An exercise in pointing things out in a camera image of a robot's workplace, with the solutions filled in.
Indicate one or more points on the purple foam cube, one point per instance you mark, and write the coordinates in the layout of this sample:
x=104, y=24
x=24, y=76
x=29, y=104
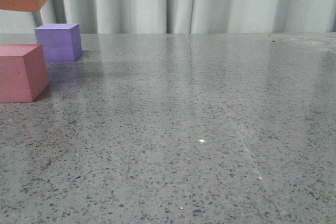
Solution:
x=61, y=42

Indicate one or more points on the grey pleated curtain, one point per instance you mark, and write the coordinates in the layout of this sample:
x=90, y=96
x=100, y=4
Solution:
x=178, y=16

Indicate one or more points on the pink foam cube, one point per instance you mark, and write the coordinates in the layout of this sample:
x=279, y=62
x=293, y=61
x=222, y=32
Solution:
x=24, y=73

